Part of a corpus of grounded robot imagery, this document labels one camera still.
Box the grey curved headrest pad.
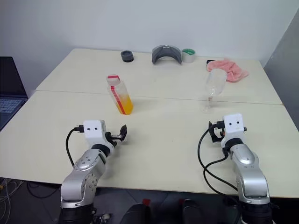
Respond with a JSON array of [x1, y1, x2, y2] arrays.
[[151, 44, 183, 66]]

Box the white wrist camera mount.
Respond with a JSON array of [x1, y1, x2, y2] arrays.
[[83, 119, 107, 146], [222, 113, 244, 141]]

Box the white floor cables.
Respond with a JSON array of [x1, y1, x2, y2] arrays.
[[0, 176, 24, 224]]

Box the pink cloth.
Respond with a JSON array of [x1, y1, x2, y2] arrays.
[[206, 58, 249, 83]]

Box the black floor cable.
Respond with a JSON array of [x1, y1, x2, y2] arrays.
[[26, 181, 62, 199]]

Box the tape roll with green core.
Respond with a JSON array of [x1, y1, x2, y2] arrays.
[[181, 48, 197, 64]]

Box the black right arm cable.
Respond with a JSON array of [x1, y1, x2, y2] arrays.
[[197, 120, 242, 199]]

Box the grey partition panel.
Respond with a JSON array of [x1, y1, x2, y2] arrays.
[[262, 7, 299, 133]]

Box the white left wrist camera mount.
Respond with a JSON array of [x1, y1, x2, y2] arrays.
[[83, 119, 107, 146]]

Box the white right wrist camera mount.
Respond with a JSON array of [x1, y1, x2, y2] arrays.
[[222, 113, 244, 141]]

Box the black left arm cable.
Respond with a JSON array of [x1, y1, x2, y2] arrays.
[[65, 125, 84, 167]]

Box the bottle with orange liquid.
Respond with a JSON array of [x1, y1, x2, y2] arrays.
[[107, 80, 135, 116]]

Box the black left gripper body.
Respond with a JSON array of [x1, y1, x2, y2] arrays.
[[105, 132, 121, 148]]

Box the white bottle cap red tape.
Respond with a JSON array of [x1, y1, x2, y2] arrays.
[[106, 74, 121, 87]]

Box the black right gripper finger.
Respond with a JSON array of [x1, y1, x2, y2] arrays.
[[208, 120, 221, 143]]

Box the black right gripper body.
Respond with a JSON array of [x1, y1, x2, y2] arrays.
[[216, 127, 226, 142]]

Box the dark laptop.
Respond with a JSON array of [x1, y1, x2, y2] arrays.
[[0, 56, 29, 132]]

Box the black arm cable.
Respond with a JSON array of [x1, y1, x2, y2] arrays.
[[197, 120, 242, 199], [65, 125, 84, 167]]

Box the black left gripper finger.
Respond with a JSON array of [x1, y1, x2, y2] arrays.
[[119, 124, 129, 143]]

